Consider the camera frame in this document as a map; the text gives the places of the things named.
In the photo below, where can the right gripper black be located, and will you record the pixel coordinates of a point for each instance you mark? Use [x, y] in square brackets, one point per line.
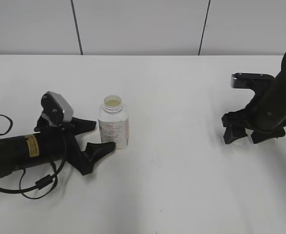
[265, 114]

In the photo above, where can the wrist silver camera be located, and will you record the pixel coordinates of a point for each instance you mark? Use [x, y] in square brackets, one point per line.
[255, 82]
[56, 110]

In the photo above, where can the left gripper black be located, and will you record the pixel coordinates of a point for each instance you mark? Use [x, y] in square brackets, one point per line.
[60, 141]

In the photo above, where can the white bottle cap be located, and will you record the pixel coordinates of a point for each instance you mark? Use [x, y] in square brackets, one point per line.
[242, 142]

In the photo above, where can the white yogurt bottle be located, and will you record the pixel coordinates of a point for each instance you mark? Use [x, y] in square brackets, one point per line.
[113, 119]

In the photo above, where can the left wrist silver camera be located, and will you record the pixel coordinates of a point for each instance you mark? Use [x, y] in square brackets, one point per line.
[56, 110]

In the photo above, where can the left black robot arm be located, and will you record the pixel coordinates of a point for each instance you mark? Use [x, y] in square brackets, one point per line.
[20, 152]

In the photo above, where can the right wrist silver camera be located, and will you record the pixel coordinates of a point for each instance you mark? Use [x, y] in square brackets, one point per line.
[255, 82]

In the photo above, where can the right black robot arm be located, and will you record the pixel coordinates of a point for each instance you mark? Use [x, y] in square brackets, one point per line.
[265, 114]

